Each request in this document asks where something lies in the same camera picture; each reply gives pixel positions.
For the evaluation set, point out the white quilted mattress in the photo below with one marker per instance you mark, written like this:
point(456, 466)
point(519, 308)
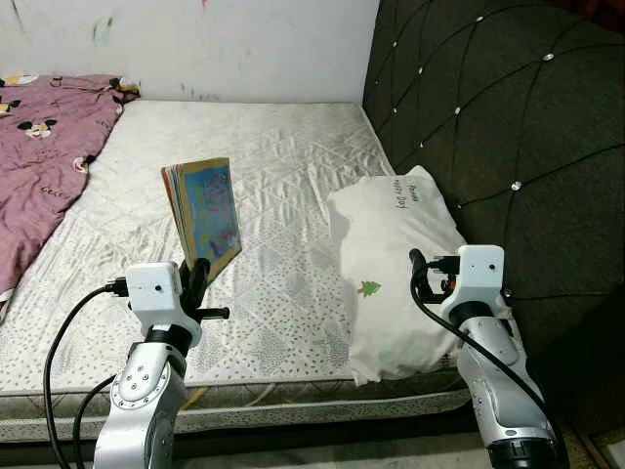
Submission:
point(283, 176)

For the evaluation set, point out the purple cartoon mouse blanket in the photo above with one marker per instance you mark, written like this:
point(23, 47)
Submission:
point(39, 156)

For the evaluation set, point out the blue yellow children's book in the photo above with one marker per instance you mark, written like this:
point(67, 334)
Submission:
point(210, 210)

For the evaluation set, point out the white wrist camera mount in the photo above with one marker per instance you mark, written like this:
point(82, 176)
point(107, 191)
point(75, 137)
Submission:
point(156, 293)
point(479, 278)

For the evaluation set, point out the dark bed frame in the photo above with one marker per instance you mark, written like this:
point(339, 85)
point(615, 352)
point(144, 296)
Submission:
point(293, 445)

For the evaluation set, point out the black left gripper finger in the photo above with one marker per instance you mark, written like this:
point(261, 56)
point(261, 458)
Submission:
point(197, 281)

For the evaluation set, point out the dark tufted headboard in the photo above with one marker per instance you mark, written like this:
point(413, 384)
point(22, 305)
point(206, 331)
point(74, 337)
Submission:
point(498, 117)

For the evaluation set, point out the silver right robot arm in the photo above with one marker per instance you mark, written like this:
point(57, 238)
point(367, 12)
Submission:
point(498, 381)

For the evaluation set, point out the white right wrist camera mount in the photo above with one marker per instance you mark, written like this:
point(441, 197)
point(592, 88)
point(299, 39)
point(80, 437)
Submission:
point(479, 278)

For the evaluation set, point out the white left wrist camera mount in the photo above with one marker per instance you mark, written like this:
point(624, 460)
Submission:
point(156, 293)

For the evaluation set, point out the beige pillow with green tree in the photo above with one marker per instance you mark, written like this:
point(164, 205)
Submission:
point(391, 244)

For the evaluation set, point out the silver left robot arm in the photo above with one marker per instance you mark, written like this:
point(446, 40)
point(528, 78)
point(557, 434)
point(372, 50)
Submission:
point(146, 401)

